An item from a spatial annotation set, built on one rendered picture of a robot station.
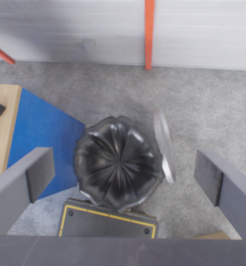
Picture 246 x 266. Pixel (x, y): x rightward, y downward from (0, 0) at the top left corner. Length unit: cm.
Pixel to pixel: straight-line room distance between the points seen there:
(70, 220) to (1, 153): 77
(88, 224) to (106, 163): 50
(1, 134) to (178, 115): 135
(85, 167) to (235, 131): 130
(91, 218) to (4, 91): 98
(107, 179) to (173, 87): 107
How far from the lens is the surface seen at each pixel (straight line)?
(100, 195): 107
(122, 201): 106
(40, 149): 17
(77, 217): 150
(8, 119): 96
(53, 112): 124
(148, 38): 148
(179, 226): 178
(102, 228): 147
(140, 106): 175
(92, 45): 164
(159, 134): 116
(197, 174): 17
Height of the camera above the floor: 168
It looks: 79 degrees down
